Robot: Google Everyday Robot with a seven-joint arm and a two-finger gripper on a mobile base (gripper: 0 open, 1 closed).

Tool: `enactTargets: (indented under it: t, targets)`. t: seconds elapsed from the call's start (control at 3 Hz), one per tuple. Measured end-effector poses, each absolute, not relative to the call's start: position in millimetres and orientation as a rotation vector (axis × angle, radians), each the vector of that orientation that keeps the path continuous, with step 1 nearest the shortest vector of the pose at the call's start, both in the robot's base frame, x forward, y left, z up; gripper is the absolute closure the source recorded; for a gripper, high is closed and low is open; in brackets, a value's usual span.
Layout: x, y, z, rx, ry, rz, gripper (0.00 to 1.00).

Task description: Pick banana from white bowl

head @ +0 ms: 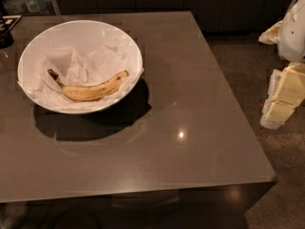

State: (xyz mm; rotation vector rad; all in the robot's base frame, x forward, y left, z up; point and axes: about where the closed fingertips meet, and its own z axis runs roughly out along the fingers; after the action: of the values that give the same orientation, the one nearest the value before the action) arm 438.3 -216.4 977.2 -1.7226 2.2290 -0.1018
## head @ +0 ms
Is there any yellow banana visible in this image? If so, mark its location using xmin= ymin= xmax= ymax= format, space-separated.
xmin=48 ymin=69 xmax=129 ymax=101

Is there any white paper liner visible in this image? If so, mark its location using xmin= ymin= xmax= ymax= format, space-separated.
xmin=18 ymin=39 xmax=144 ymax=114

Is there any white bowl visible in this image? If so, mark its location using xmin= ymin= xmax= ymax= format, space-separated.
xmin=17 ymin=19 xmax=144 ymax=115

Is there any shelf with bottles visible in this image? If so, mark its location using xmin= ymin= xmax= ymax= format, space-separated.
xmin=0 ymin=0 xmax=60 ymax=15

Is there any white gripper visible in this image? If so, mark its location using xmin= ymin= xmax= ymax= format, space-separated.
xmin=258 ymin=0 xmax=305 ymax=130

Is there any black object with label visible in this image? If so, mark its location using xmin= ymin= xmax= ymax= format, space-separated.
xmin=0 ymin=15 xmax=21 ymax=49

